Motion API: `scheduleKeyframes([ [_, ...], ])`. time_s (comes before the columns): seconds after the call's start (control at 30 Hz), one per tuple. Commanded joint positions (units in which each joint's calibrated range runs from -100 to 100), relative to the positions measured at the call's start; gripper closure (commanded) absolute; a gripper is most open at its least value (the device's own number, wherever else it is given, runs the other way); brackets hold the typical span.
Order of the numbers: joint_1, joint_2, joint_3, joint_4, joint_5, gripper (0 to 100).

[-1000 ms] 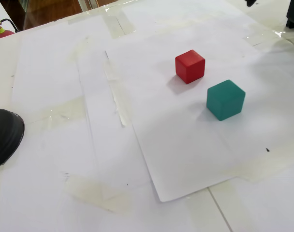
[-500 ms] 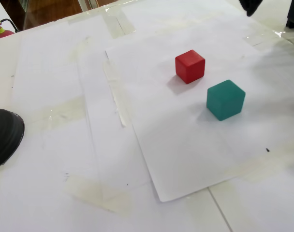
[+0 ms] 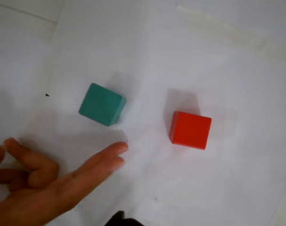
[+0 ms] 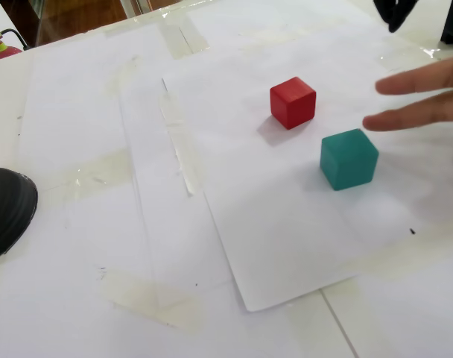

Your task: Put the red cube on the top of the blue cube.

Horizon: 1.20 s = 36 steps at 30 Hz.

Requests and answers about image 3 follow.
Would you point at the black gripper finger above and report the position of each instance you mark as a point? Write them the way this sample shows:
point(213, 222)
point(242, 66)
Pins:
point(132, 223)
point(117, 220)

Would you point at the red cube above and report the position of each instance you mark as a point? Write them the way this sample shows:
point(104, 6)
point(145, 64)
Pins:
point(191, 129)

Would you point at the teal blue cube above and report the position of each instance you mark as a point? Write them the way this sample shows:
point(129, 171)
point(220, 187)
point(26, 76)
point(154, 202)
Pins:
point(100, 104)

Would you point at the bare person hand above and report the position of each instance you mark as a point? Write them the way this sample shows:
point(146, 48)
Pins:
point(39, 200)

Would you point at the white paper sheet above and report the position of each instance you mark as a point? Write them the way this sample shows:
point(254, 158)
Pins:
point(157, 70)

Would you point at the long beige masking tape strip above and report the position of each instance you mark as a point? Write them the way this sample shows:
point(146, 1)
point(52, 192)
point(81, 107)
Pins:
point(223, 26)

